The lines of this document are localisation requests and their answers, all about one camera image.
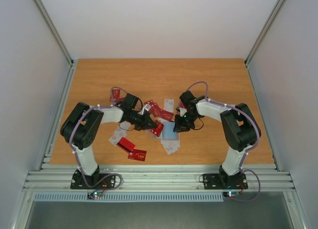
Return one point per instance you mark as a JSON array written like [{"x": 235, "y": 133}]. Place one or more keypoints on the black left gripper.
[{"x": 147, "y": 119}]

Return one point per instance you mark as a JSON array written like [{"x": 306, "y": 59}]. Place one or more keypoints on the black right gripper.
[{"x": 184, "y": 122}]

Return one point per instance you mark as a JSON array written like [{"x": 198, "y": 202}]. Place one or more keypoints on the pink leather card holder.
[{"x": 167, "y": 133}]

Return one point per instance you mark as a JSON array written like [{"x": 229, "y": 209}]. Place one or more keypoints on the red VIP card inserted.
[{"x": 158, "y": 129}]

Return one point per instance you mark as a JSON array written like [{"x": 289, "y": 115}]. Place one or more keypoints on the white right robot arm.
[{"x": 240, "y": 128}]

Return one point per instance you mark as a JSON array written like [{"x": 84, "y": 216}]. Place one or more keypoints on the white card under arm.
[{"x": 120, "y": 132}]

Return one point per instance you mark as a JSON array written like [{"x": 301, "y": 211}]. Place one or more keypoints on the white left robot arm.
[{"x": 80, "y": 128}]

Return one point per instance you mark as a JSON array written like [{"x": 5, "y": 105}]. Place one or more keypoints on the red VIP card right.
[{"x": 156, "y": 111}]

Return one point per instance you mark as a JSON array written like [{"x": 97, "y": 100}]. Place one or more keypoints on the white card pile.
[{"x": 170, "y": 146}]

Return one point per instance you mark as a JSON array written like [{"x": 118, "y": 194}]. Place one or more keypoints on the white blossom card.
[{"x": 169, "y": 105}]

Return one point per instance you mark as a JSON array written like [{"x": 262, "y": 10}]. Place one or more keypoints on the red VIP card pair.
[{"x": 138, "y": 155}]

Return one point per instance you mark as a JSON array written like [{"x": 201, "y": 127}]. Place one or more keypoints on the red VIP card left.
[{"x": 115, "y": 95}]

